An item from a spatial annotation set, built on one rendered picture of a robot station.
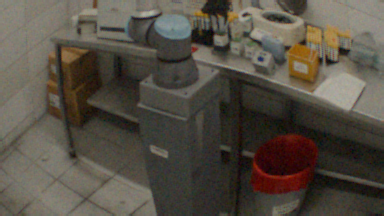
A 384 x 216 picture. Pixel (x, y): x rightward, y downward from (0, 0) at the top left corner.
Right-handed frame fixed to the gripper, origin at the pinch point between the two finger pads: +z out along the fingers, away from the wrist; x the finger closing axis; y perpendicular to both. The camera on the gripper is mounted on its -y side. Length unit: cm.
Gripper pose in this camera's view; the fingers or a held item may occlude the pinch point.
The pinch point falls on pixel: (219, 30)
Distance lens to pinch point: 231.9
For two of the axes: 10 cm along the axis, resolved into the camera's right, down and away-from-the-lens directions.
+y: 5.4, -4.6, 7.1
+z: 0.6, 8.6, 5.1
